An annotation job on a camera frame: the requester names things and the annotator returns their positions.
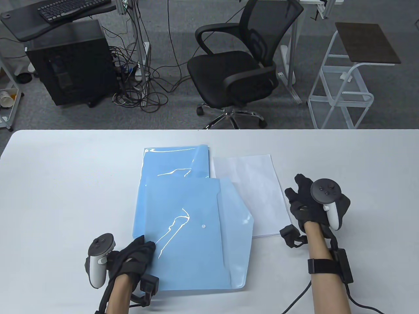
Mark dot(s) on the person's left hand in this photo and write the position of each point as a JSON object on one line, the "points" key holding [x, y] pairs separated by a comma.
{"points": [[131, 258]]}

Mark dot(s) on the white power strip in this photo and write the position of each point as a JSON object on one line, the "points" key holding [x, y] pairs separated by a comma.
{"points": [[139, 76]]}

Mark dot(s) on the grey and white handheld controller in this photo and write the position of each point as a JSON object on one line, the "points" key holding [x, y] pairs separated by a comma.
{"points": [[100, 245], [325, 189]]}

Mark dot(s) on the white paper cup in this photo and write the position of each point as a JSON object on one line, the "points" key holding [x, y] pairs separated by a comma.
{"points": [[6, 99]]}

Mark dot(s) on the person's right forearm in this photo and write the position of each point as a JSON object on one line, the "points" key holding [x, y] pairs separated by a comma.
{"points": [[327, 278]]}

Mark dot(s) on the white paper sheet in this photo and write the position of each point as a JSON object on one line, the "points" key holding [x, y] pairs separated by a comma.
{"points": [[258, 196]]}

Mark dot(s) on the black keyboard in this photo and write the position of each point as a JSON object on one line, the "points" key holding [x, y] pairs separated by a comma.
{"points": [[65, 8]]}

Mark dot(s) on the black curved desk top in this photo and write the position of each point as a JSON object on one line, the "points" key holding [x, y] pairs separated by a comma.
{"points": [[23, 31]]}

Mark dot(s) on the white metal trolley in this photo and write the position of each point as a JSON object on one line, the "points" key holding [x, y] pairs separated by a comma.
{"points": [[16, 109]]}

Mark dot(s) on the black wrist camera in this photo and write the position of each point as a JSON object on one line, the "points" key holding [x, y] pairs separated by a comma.
{"points": [[149, 285], [289, 234]]}

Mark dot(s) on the person's right hand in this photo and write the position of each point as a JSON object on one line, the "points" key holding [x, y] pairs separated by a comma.
{"points": [[304, 202]]}

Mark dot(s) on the blue plastic snap folder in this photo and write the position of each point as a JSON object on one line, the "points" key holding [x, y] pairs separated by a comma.
{"points": [[170, 160], [183, 235]]}

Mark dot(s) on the black computer tower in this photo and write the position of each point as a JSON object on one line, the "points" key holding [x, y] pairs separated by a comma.
{"points": [[72, 65]]}

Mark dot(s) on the person's left forearm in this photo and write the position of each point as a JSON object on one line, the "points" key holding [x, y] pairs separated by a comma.
{"points": [[118, 296]]}

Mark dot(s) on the black round disc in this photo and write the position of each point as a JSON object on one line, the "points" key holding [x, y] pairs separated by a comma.
{"points": [[24, 78]]}

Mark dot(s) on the white desk frame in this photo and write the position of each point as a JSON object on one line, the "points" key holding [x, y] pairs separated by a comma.
{"points": [[293, 49]]}

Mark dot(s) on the silver aluminium desk leg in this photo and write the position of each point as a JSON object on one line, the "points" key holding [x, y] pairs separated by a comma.
{"points": [[140, 42]]}

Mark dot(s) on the white side table brown top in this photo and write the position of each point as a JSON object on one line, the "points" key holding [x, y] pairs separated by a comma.
{"points": [[366, 42]]}

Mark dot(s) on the black mesh office chair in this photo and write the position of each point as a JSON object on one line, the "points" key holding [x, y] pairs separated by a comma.
{"points": [[229, 68]]}

